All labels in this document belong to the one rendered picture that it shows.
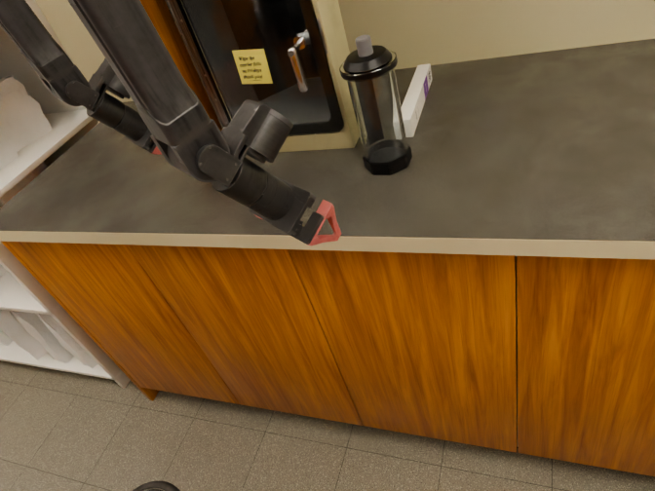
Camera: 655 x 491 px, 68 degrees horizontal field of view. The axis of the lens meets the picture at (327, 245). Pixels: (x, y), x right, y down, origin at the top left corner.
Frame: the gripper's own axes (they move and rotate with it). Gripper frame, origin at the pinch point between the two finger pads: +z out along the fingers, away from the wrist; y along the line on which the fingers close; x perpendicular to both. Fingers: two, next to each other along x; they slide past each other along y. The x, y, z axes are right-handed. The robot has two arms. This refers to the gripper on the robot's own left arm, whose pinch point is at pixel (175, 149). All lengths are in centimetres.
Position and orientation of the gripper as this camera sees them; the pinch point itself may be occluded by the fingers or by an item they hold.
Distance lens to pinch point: 118.3
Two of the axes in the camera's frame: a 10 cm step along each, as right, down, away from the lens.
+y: -6.6, -3.6, 6.6
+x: -4.8, 8.8, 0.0
